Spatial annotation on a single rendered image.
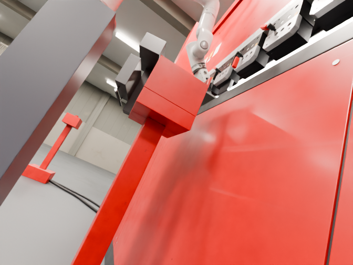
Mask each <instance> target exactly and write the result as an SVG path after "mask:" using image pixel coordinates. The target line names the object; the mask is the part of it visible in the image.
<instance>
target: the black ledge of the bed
mask: <svg viewBox="0 0 353 265"><path fill-rule="evenodd" d="M352 39H353V21H351V22H350V23H348V24H346V25H344V26H343V27H341V28H339V29H337V30H335V31H334V32H332V33H330V34H328V35H327V36H325V37H323V38H321V39H319V40H318V41H316V42H314V43H312V44H311V45H309V46H307V47H305V48H303V49H302V50H300V51H298V52H296V53H295V54H293V55H291V56H289V57H287V58H286V59H284V60H282V61H281V62H279V63H277V64H275V65H274V66H272V67H270V68H268V69H267V70H265V71H263V72H261V73H259V74H258V75H256V76H254V77H252V78H250V79H249V80H247V81H245V82H243V83H242V84H240V85H238V86H236V87H234V88H233V89H231V90H229V91H227V92H226V93H224V94H222V95H220V96H218V97H217V98H215V99H213V100H212V101H210V102H208V103H206V104H205V105H203V106H201V107H200V108H199V111H198V113H197V115H199V114H201V113H203V112H205V111H207V110H209V109H211V108H213V107H215V106H217V105H219V104H221V103H223V102H225V101H227V100H230V99H232V98H234V97H236V96H238V95H240V94H242V93H244V92H246V91H248V90H250V89H252V88H254V87H256V86H258V85H260V84H262V83H264V82H266V81H268V80H270V79H272V78H274V77H276V76H279V75H281V74H283V73H285V72H287V71H289V70H291V69H293V68H295V67H297V66H299V65H301V64H303V63H305V62H307V61H309V60H311V59H313V58H315V57H317V56H319V55H321V54H323V53H326V52H328V51H330V50H332V49H334V48H336V47H338V46H340V45H342V44H344V43H346V42H348V41H350V40H352Z"/></svg>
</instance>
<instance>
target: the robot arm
mask: <svg viewBox="0 0 353 265"><path fill-rule="evenodd" d="M100 1H101V2H102V3H104V4H105V5H106V6H108V7H109V8H110V9H112V10H113V11H114V12H116V10H117V9H118V7H119V6H120V4H121V3H122V1H123V0H100ZM192 1H195V2H197V3H199V4H201V5H202V6H203V8H204V9H203V12H202V15H201V18H200V21H199V24H198V27H197V30H196V38H197V41H193V42H190V43H188V44H187V46H186V51H187V54H188V58H189V62H190V65H191V69H192V73H193V74H194V76H195V77H196V78H198V79H199V80H201V81H202V82H205V81H206V80H208V79H209V78H210V75H209V72H208V70H207V67H206V64H205V60H204V57H205V55H206V54H207V53H208V51H209V49H210V47H211V44H212V40H213V34H212V30H213V27H214V23H215V20H216V17H217V14H218V12H219V8H220V4H219V0H192ZM115 29H116V20H115V23H114V27H113V31H114V30H115ZM211 86H212V81H211V82H210V85H209V87H208V89H207V91H208V92H209V93H211Z"/></svg>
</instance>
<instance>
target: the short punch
mask: <svg viewBox="0 0 353 265"><path fill-rule="evenodd" d="M233 83H234V80H232V79H231V80H229V81H227V82H226V83H225V84H223V85H222V86H221V88H220V90H219V92H218V95H217V96H220V95H222V94H224V93H226V92H227V91H229V90H231V88H232V85H233Z"/></svg>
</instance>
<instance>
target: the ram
mask: <svg viewBox="0 0 353 265"><path fill-rule="evenodd" d="M290 1H292V0H243V1H242V2H241V3H240V4H239V6H238V7H237V8H236V9H235V10H234V12H233V13H232V14H231V15H230V16H229V17H228V19H227V20H226V21H225V22H224V23H223V24H222V26H221V27H220V28H219V29H218V30H217V31H216V33H215V34H214V35H213V40H212V44H211V47H210V49H209V51H208V53H207V54H206V55H205V57H204V60H205V59H206V58H207V57H208V58H207V60H206V63H205V64H206V67H207V70H208V72H209V71H211V70H212V69H213V67H214V66H216V65H217V64H219V63H220V62H221V61H222V60H223V59H224V58H225V57H227V56H228V55H229V54H230V53H231V52H232V51H234V50H235V49H236V48H237V47H239V46H240V44H242V43H243V42H244V41H246V40H247V39H248V38H249V37H250V36H251V35H252V34H254V33H255V32H256V31H257V30H258V29H259V28H260V26H261V25H264V24H265V23H266V22H267V21H269V20H270V19H271V18H272V17H273V16H274V15H275V14H277V13H278V12H279V11H280V10H281V9H282V8H284V7H285V6H286V5H287V4H288V3H289V2H290ZM299 1H301V0H296V1H295V2H294V3H292V4H291V5H290V6H289V7H288V8H287V9H285V10H284V11H283V12H282V13H281V14H279V15H278V16H277V17H276V18H275V19H274V20H272V21H271V22H270V23H271V24H272V23H274V22H275V21H276V20H278V19H279V18H280V17H281V16H282V15H284V14H285V13H286V12H287V11H288V10H290V9H291V8H292V7H293V6H295V5H296V4H297V3H298V2H299ZM262 32H264V33H265V34H266V35H268V33H269V30H261V31H259V32H258V33H257V34H256V35H255V36H253V37H252V38H251V39H250V40H249V41H248V42H246V43H245V44H244V45H243V46H242V47H240V48H239V49H238V50H237V51H239V52H241V50H242V48H243V47H245V46H246V45H247V44H248V43H249V42H251V41H252V40H253V39H254V38H255V37H257V36H258V35H259V34H260V33H262ZM220 43H221V45H220V47H219V50H218V52H217V53H216V54H215V55H214V56H213V54H214V52H215V50H216V48H217V47H218V45H219V44H220ZM212 51H213V54H212V56H213V57H212V56H211V57H210V60H209V61H208V59H209V56H210V54H211V52H212ZM237 51H236V52H237ZM236 52H235V53H233V54H232V55H231V56H230V57H229V58H227V59H226V60H225V61H224V62H223V63H222V64H220V65H219V66H218V67H217V68H218V69H220V68H221V66H222V65H223V64H224V63H225V62H227V61H228V60H229V59H230V58H231V57H233V56H234V55H235V54H236ZM207 61H208V62H207Z"/></svg>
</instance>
